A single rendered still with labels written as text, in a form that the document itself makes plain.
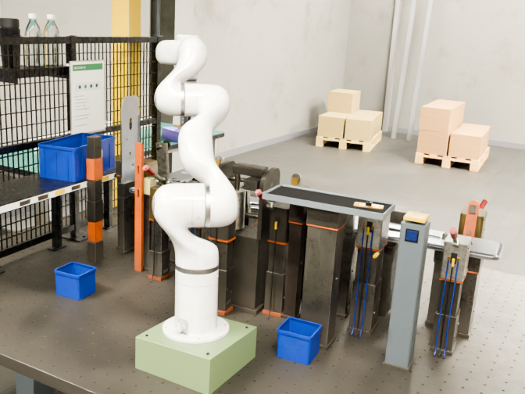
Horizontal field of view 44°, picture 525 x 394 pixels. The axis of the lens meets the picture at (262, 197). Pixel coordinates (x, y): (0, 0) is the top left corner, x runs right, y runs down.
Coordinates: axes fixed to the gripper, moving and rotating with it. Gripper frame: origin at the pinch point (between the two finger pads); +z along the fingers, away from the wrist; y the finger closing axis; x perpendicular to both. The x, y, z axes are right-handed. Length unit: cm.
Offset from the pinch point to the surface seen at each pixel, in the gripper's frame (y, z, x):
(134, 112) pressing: 4.6, 0.2, 26.5
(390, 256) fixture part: -5, 36, -83
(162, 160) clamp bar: -16.3, 12.6, -0.4
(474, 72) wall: 832, 20, -4
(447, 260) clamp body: -21, 28, -104
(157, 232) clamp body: -18.8, 39.1, -0.4
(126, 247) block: -3, 55, 25
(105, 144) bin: -1.7, 13.5, 36.3
